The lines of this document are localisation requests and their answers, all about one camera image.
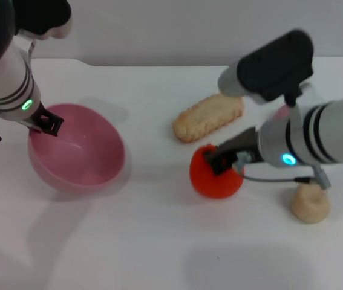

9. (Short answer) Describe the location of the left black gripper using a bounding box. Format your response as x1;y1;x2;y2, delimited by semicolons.
27;102;65;137

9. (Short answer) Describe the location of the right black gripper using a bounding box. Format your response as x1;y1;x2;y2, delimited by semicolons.
203;126;263;176

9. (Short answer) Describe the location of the orange toy fruit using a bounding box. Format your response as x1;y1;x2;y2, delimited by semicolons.
189;144;246;200

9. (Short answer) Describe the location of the pink plastic bowl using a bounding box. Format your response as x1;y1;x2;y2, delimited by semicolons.
27;103;126;195

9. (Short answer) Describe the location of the long golden bread loaf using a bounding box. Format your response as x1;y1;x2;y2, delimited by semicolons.
172;93;245;145

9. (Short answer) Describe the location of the pink round bun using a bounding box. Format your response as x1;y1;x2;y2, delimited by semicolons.
275;104;290;120

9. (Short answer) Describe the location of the beige round bun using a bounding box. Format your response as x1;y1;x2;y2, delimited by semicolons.
290;182;331;225

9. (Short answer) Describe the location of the right grey gripper cable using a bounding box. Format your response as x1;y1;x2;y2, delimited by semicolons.
234;150;333;192

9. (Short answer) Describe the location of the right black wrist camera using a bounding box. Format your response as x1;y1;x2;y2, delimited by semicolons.
218;29;315;105

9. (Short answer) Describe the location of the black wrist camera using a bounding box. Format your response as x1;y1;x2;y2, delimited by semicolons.
218;29;315;105
0;0;73;39

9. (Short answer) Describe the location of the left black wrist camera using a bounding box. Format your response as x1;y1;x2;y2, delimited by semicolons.
0;0;73;39

